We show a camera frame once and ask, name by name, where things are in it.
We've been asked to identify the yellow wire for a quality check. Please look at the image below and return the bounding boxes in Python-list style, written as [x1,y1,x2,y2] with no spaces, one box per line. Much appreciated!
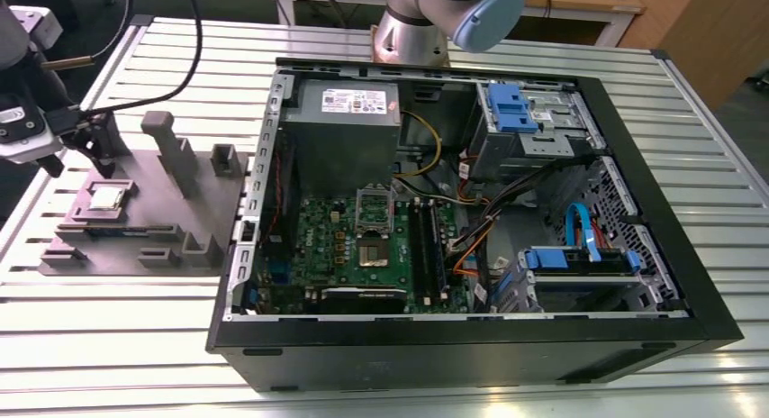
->
[394,110,446,178]

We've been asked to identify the black graphics card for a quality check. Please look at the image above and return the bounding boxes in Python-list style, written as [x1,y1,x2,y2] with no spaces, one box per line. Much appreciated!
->
[303,285,408,314]

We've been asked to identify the CPU socket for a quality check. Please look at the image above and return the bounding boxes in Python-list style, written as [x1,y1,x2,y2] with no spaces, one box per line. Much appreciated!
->
[358,237,394,268]

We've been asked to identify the grey metal disk bay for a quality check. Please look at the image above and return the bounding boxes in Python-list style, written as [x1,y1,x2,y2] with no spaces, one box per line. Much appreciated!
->
[487,246,691,319]

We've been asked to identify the metal socket cover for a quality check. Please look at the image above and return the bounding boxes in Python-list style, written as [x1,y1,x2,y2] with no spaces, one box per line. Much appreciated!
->
[356,186,398,238]

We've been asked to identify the wooden cabinet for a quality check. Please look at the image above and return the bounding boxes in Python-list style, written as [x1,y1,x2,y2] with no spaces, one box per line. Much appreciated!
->
[618,0,769,109]

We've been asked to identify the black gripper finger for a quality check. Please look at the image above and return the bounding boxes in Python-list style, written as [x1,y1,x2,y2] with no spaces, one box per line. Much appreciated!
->
[66,111,131,178]
[32,147,67,179]

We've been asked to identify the grey square box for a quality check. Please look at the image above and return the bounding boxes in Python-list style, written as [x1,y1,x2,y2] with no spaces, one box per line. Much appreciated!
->
[10,5,66,46]

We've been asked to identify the silver CPU chip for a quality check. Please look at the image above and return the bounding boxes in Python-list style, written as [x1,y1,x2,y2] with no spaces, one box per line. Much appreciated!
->
[88,187,128,211]

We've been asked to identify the grey metal drive cage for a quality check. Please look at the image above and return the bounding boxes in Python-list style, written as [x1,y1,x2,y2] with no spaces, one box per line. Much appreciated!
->
[468,78,606,181]

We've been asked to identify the orange power wires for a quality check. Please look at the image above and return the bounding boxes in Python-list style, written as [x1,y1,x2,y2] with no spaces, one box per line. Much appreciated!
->
[448,244,486,280]

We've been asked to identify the hard disk in blue carrier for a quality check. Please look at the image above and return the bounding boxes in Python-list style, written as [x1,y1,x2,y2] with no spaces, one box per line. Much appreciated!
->
[518,248,642,277]

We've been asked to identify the black PC case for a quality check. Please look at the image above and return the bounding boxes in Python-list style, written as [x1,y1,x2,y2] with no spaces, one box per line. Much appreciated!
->
[206,56,747,392]

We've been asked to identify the grey parts rack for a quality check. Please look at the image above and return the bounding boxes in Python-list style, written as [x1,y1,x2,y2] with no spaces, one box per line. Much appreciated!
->
[36,110,254,277]

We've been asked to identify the black sleeved cable bundle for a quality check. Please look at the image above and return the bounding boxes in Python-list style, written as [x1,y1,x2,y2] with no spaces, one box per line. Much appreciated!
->
[450,154,604,253]

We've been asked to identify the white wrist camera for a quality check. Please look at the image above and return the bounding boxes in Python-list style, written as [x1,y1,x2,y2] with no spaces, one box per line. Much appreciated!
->
[0,89,63,165]

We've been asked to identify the blue flat wire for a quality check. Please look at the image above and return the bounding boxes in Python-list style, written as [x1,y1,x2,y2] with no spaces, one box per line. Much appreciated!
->
[564,201,604,264]

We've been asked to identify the blue drive bay latch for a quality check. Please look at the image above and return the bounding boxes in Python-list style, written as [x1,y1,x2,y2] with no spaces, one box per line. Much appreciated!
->
[487,82,542,134]

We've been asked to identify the black RAM stick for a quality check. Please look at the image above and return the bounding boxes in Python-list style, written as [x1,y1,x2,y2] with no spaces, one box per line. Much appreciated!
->
[82,227,152,238]

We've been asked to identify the green motherboard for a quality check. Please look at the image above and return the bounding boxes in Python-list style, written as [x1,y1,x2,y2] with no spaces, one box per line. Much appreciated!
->
[251,190,478,315]

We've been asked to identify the grey power supply unit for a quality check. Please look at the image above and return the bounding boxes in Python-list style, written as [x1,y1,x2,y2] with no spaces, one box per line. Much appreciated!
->
[282,79,403,190]

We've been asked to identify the thick black cable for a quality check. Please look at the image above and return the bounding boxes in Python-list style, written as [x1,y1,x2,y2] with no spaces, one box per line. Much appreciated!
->
[44,0,207,133]

